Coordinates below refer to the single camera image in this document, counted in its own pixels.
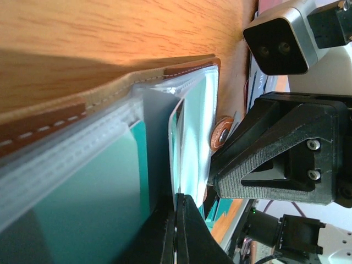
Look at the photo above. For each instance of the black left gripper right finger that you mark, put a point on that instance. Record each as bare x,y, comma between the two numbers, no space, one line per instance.
194,242

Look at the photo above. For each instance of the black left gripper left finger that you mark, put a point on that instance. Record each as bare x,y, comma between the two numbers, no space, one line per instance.
154,243

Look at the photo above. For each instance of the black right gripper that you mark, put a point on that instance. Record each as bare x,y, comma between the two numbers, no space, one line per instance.
298,149

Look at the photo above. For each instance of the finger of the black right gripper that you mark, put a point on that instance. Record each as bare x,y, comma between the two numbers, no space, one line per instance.
260,117

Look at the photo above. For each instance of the teal magnetic stripe card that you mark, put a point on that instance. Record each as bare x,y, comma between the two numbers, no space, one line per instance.
175,128

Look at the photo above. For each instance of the brown leather card holder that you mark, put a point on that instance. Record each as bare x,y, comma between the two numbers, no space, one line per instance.
43,145

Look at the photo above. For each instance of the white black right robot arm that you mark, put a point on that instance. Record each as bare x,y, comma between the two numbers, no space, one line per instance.
299,239

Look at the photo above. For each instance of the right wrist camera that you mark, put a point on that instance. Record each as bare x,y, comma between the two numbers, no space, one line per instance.
281,39

